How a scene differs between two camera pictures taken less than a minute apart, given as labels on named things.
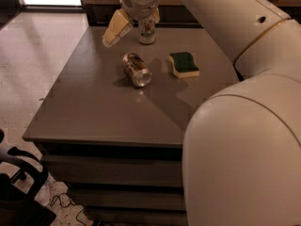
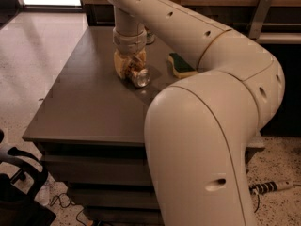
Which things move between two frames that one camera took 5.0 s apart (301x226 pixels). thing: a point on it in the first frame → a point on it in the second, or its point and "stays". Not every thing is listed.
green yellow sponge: (183, 64) stays
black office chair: (18, 208) stays
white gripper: (140, 4) → (129, 42)
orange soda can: (136, 69) stays
